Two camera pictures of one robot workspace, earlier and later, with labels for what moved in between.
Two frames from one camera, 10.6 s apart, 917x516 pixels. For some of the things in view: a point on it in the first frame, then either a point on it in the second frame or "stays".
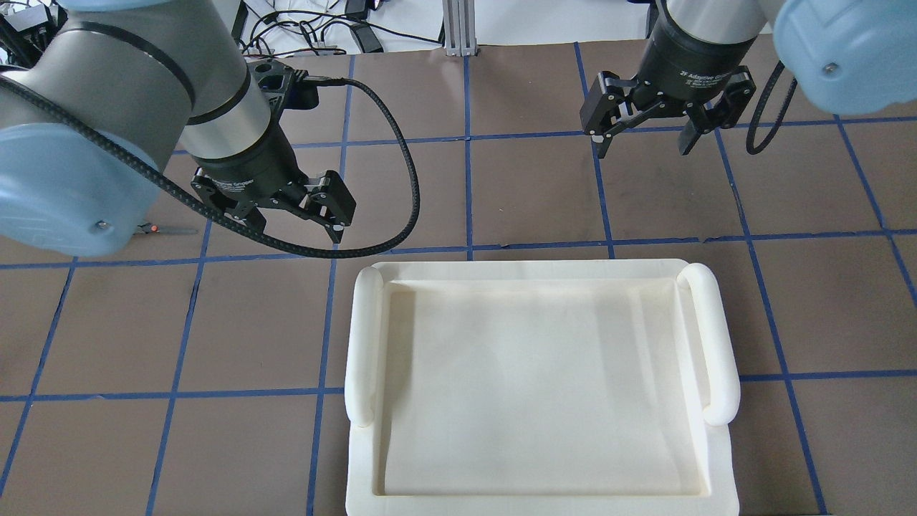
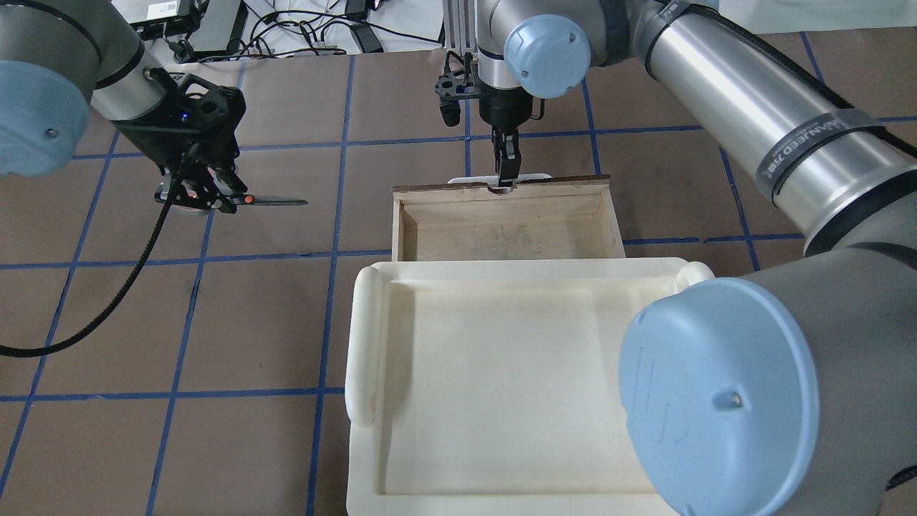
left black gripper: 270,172 -> 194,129
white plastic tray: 540,388 stays
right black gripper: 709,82 -> 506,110
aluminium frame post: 460,29 stays
